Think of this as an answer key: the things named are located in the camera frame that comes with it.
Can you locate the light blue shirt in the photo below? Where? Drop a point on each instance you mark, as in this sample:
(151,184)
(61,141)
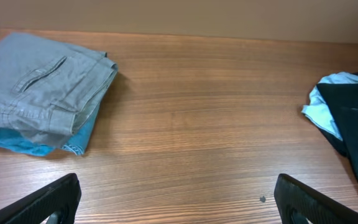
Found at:
(318,112)

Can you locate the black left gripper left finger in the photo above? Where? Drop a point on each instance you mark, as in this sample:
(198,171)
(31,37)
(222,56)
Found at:
(57,203)

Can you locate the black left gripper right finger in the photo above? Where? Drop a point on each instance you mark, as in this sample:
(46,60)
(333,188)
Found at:
(299,203)

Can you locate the grey shorts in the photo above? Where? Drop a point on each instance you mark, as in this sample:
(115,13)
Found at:
(49,89)

